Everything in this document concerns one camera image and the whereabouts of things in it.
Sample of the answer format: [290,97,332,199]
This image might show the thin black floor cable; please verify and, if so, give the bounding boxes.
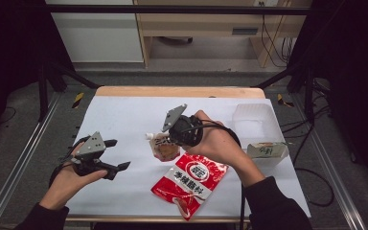
[0,105,17,127]

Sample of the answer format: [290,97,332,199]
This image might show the white table sheet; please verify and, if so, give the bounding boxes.
[64,95,311,220]

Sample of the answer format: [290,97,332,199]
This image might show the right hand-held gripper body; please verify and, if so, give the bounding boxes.
[161,103,204,149]

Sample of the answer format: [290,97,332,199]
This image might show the green and beige sauce pouch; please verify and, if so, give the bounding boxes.
[246,141,290,160]

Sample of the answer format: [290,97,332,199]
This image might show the translucent plastic container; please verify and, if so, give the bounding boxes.
[231,103,290,168]

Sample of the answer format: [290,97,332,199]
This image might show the light wooden desk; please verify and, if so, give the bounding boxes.
[133,0,314,69]

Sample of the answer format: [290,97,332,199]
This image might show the red and white seasoning pouch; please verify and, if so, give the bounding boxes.
[149,151,230,222]

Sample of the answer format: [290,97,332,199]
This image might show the aluminium rail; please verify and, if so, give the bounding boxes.
[0,91,62,230]
[290,92,368,230]

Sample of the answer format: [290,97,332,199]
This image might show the black hanging cables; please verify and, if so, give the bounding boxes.
[260,1,299,69]

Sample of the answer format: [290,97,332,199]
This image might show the black metal stand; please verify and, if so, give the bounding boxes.
[37,59,101,123]
[252,59,318,127]

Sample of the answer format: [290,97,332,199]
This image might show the brown-white snack packet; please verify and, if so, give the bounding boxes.
[145,131,182,163]

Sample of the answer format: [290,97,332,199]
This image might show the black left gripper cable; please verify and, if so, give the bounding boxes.
[48,135,92,188]

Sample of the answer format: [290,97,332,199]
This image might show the black horizontal frame bar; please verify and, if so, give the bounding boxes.
[44,4,314,16]

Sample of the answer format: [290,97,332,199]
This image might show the dark curtain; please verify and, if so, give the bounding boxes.
[287,0,368,196]
[0,0,77,152]

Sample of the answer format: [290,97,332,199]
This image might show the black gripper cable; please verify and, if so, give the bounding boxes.
[48,135,92,188]
[185,119,247,230]

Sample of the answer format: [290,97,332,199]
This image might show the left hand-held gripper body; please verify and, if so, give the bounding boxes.
[57,130,123,180]

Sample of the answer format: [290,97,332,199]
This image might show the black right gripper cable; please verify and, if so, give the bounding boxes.
[185,119,247,230]

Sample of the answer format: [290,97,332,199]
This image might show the white cabinet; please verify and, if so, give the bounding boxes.
[45,0,145,64]

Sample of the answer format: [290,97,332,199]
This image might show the person's right hand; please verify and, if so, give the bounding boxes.
[181,109,266,189]

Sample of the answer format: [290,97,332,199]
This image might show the person's left hand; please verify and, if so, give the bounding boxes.
[39,141,108,212]

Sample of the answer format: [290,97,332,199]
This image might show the yellow and black tape piece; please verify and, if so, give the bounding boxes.
[275,93,296,108]
[71,91,86,110]

